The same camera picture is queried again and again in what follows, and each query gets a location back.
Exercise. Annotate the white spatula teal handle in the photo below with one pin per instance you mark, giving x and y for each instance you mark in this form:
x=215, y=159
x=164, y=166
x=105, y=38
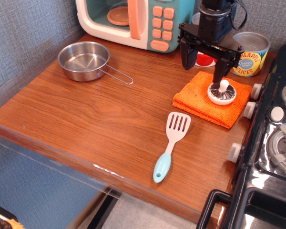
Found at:
x=177, y=126

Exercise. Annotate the small steel pan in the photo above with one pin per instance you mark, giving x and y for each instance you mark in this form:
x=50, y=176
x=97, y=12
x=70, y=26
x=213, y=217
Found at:
x=88, y=61

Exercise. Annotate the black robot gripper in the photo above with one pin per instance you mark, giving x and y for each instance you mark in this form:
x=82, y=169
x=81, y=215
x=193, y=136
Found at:
x=212, y=36

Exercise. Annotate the orange microwave plate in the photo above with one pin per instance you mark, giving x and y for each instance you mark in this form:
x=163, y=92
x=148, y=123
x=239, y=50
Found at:
x=118, y=16

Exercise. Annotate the orange cloth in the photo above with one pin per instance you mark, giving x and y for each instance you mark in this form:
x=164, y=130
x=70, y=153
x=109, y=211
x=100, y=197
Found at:
x=193, y=98

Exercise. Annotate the tomato sauce can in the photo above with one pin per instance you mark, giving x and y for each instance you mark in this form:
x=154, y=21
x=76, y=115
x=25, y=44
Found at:
x=203, y=60

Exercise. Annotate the white drain cover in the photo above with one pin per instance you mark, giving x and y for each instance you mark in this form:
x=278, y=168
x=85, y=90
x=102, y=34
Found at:
x=222, y=93

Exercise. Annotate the pineapple slices can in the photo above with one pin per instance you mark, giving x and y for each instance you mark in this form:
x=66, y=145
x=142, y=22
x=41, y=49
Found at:
x=252, y=59

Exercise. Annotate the black toy stove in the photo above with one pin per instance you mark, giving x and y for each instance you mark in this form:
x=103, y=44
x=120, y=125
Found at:
x=258, y=197

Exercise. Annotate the teal toy microwave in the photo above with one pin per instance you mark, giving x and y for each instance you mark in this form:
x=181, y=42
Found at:
x=153, y=24

